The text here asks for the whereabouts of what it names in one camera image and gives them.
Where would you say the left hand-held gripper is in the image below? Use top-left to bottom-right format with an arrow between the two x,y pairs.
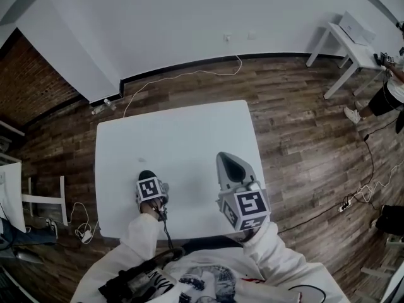
134,175 -> 170,213

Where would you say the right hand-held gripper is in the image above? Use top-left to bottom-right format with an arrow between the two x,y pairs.
215,151 -> 273,233

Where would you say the person's right forearm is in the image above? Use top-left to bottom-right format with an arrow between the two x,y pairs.
242,220 -> 307,284

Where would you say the person's left forearm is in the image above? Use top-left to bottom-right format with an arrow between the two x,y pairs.
119,199 -> 165,262

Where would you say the white square table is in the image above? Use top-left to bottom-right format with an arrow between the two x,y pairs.
94,99 -> 264,241

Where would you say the person's black trouser leg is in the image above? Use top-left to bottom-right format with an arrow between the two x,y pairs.
182,235 -> 244,249

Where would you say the black chest device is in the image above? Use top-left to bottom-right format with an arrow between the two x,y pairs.
97,265 -> 177,303

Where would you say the person's white printed shirt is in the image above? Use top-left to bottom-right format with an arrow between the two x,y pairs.
69,247 -> 348,303

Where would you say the white tilted-top table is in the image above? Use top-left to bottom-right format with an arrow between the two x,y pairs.
0,160 -> 69,234

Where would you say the small white table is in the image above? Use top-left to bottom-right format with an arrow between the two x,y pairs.
0,119 -> 26,164

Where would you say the black bag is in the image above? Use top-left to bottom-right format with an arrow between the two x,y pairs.
374,204 -> 404,237

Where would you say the black metal rack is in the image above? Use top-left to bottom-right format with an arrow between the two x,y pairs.
0,263 -> 40,303

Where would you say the white side table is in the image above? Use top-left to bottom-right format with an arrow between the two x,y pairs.
306,21 -> 388,100

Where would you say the white box on side table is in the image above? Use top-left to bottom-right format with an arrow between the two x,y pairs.
338,10 -> 377,47

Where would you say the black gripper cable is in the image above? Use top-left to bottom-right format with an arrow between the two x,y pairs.
150,199 -> 187,265

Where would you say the long white cable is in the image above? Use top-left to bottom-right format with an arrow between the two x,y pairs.
69,41 -> 244,238

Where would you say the tangled white cable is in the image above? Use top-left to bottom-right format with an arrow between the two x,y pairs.
355,163 -> 404,203

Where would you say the black floor cable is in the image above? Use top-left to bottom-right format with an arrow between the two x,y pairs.
276,118 -> 404,234

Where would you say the white furniture frame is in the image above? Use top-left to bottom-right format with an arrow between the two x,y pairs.
359,232 -> 404,303

